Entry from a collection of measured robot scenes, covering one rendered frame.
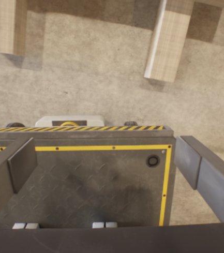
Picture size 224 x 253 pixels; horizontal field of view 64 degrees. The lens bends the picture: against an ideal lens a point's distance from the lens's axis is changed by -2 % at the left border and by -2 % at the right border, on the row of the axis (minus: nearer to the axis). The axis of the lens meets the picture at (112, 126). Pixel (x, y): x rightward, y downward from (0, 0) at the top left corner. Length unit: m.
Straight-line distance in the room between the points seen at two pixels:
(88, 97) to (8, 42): 0.36
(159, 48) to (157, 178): 0.45
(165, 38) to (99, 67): 0.28
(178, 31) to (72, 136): 0.52
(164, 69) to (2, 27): 0.59
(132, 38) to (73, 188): 0.61
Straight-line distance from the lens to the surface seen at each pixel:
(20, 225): 0.73
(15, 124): 0.81
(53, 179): 0.60
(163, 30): 0.74
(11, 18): 0.79
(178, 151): 0.16
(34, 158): 0.17
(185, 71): 0.87
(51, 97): 0.84
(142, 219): 0.68
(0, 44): 0.80
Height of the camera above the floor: 0.80
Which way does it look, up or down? 73 degrees down
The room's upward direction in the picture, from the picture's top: 174 degrees clockwise
